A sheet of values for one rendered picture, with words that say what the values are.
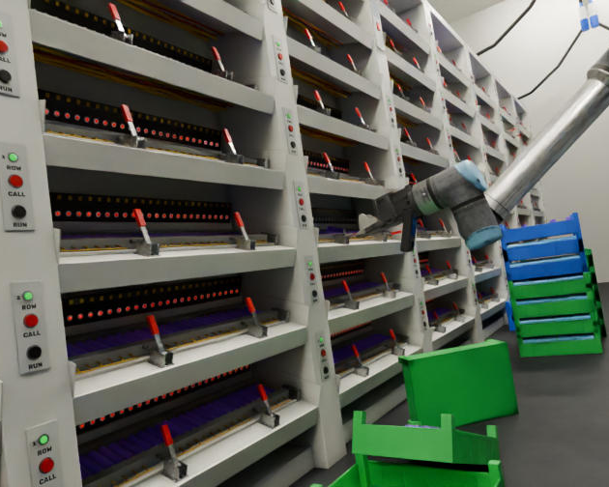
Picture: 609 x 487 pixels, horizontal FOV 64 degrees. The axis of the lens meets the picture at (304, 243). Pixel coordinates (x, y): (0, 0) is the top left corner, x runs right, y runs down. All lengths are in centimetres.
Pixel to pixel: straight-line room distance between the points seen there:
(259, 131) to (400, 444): 81
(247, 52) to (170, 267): 68
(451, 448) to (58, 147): 81
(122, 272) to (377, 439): 56
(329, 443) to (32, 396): 75
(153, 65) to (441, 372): 104
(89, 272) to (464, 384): 103
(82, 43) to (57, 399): 56
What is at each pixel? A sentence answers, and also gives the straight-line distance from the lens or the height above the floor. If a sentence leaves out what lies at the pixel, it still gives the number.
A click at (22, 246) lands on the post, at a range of 78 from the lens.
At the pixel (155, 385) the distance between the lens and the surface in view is 89.
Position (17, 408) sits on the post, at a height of 35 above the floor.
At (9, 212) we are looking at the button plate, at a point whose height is 61.
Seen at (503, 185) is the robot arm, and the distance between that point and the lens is 143.
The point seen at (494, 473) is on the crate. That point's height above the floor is 6.
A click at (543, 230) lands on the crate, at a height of 51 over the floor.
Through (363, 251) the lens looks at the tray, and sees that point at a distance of 154.
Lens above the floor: 47
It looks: 4 degrees up
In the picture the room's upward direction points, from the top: 8 degrees counter-clockwise
